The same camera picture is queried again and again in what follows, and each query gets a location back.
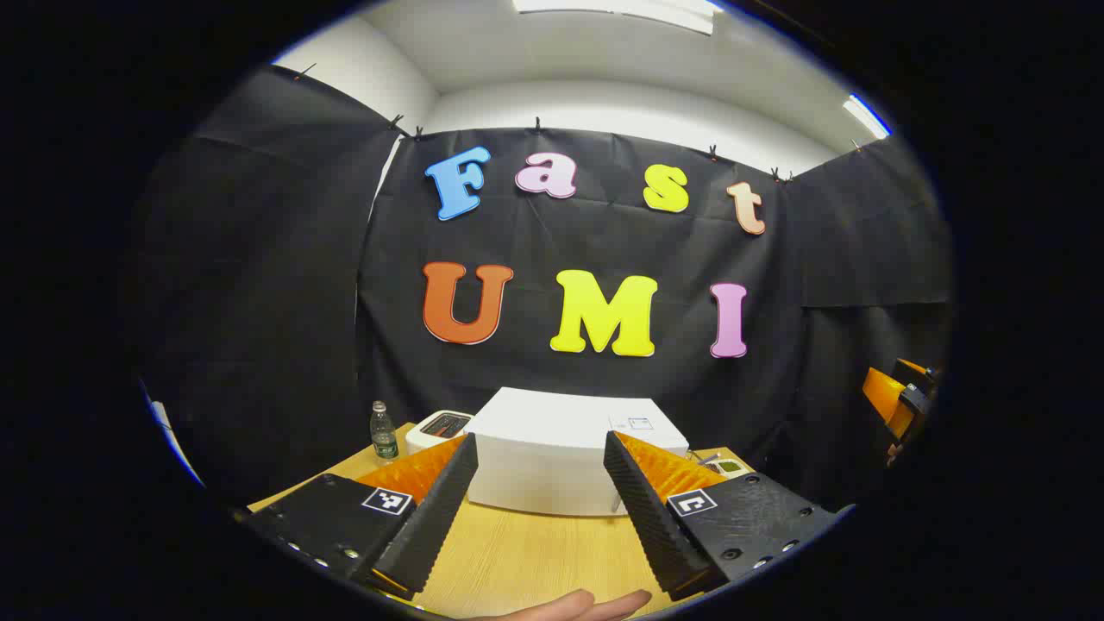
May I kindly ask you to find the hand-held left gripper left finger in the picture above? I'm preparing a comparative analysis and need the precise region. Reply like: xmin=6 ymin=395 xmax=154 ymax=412
xmin=233 ymin=433 xmax=480 ymax=602

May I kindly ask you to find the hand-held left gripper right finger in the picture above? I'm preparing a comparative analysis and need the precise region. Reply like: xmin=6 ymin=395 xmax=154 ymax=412
xmin=602 ymin=430 xmax=856 ymax=602

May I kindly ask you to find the white microwave oven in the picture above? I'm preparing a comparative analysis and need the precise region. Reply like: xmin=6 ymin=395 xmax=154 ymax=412
xmin=464 ymin=386 xmax=691 ymax=518

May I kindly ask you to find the white device with dark display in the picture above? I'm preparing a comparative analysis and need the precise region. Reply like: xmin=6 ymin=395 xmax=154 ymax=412
xmin=404 ymin=411 xmax=475 ymax=456

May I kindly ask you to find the white divided dish with grains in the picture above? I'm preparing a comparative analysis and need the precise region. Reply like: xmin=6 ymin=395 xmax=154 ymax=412
xmin=694 ymin=455 xmax=751 ymax=482

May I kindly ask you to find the small ceiling light panel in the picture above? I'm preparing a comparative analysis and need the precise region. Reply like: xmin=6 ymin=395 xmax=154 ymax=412
xmin=843 ymin=93 xmax=892 ymax=141

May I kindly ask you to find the long ceiling light panel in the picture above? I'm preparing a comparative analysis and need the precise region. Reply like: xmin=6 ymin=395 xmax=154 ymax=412
xmin=511 ymin=0 xmax=725 ymax=35

